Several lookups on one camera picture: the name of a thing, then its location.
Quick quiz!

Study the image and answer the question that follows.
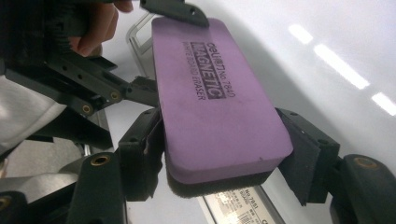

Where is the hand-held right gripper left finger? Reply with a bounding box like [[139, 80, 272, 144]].
[[118, 107, 166, 203]]

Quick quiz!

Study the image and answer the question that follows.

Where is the purple whiteboard eraser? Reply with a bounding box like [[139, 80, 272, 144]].
[[150, 16, 294, 199]]

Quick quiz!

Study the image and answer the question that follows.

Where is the metal-framed whiteboard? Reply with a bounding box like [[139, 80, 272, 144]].
[[0, 0, 396, 224]]

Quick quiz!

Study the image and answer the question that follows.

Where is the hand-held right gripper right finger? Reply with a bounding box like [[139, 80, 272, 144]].
[[275, 106, 341, 207]]

